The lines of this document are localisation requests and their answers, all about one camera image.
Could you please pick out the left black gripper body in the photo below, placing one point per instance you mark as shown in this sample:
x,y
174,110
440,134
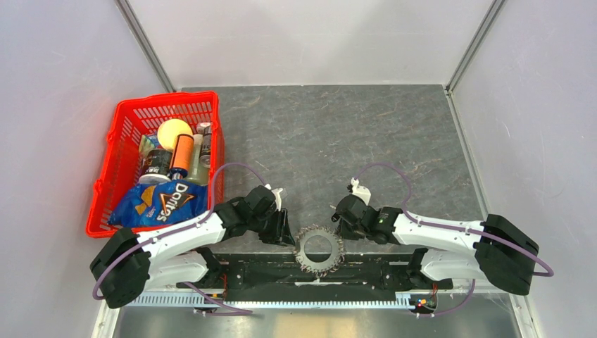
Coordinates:
x,y
275,220

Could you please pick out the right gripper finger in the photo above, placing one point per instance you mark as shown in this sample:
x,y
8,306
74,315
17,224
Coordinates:
x,y
349,233
339,229

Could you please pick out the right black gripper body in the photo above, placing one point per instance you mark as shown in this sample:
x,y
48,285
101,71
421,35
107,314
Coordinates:
x,y
343,234

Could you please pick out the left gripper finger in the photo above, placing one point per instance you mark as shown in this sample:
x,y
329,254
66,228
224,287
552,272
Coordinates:
x,y
285,236
270,235

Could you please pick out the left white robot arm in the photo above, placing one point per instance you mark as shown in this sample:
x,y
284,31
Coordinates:
x,y
131,263

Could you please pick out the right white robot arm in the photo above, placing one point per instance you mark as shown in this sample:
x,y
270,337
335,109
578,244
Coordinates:
x,y
494,249

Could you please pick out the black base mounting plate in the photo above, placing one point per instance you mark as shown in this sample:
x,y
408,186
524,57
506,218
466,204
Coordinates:
x,y
278,277

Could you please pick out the clear green bottle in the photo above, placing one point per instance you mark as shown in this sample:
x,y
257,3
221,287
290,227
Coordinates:
x,y
200,158

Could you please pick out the blue Doritos chip bag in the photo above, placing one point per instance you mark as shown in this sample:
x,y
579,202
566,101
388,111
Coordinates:
x,y
151,205

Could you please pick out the orange cylinder bottle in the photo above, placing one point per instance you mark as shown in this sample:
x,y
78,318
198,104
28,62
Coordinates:
x,y
181,156

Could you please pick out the black can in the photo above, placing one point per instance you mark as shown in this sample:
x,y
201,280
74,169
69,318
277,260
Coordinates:
x,y
156,167

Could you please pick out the yellow ball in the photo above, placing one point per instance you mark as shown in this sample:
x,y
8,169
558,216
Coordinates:
x,y
169,130

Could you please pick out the colourful small box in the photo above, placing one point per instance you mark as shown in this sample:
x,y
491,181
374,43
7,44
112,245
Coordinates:
x,y
148,142

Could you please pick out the red plastic basket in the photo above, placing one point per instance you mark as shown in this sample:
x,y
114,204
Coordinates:
x,y
122,161

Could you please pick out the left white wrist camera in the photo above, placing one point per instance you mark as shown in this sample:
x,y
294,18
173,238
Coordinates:
x,y
279,193

